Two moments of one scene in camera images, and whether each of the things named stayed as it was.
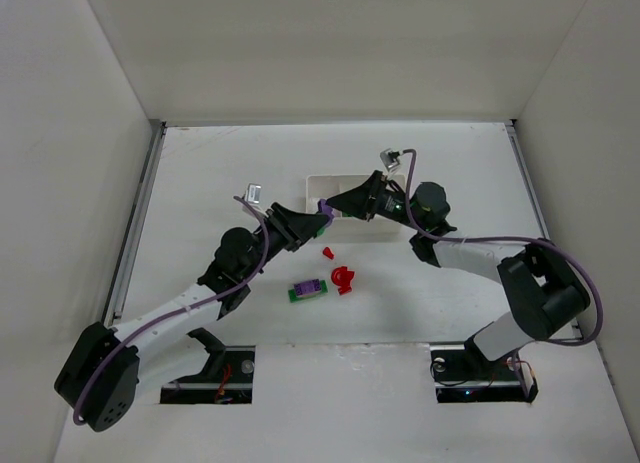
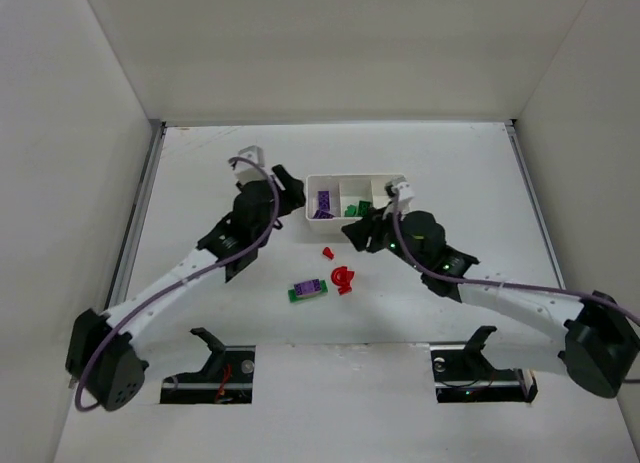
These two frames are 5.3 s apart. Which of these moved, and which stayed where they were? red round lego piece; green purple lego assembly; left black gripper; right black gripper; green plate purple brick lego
Moved: green purple lego assembly; left black gripper; right black gripper
Stayed: green plate purple brick lego; red round lego piece
